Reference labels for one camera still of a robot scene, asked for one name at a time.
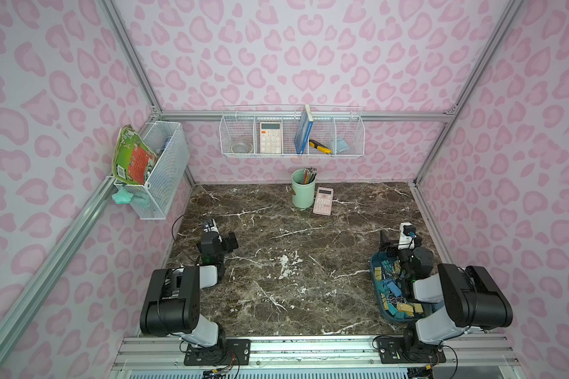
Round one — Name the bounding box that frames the teal plastic storage box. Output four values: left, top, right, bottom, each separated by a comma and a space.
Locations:
369, 252, 439, 323

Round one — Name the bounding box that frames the white orange calculator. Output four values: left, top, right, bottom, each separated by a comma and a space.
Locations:
259, 122, 283, 155

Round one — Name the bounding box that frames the mint green pen cup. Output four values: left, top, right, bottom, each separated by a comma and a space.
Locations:
291, 168, 316, 209

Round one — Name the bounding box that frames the yellow black utility knife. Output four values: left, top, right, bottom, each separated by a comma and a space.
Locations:
308, 139, 332, 155

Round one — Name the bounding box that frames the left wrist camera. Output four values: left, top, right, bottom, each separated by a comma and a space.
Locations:
203, 219, 219, 233

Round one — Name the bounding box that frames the clear tape roll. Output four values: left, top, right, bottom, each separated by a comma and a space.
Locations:
231, 141, 254, 154

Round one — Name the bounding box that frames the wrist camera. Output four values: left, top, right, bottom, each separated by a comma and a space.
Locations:
398, 222, 417, 250
203, 219, 219, 233

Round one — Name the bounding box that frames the white wire wall shelf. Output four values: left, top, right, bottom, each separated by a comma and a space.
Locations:
219, 105, 365, 158

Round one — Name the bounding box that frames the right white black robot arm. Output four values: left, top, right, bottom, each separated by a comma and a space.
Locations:
397, 246, 514, 354

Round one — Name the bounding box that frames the light blue item in shelf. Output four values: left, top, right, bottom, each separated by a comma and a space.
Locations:
333, 137, 349, 155

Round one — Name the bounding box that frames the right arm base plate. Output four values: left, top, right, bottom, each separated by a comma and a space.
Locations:
371, 336, 447, 365

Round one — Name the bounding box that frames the white mesh side basket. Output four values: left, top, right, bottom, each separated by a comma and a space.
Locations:
112, 121, 191, 220

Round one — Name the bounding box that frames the blue book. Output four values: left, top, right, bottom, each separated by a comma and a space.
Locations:
294, 104, 314, 155

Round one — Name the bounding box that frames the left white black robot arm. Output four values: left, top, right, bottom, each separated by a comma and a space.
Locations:
140, 232, 239, 350

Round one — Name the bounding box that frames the pink calculator on table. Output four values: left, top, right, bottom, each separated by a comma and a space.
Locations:
313, 187, 333, 216

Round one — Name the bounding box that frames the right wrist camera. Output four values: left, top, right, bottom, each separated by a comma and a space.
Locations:
398, 222, 417, 250

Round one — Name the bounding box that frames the green red booklet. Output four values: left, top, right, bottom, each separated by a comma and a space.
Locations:
112, 125, 159, 186

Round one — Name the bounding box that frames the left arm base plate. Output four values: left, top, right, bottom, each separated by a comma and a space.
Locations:
181, 339, 251, 366

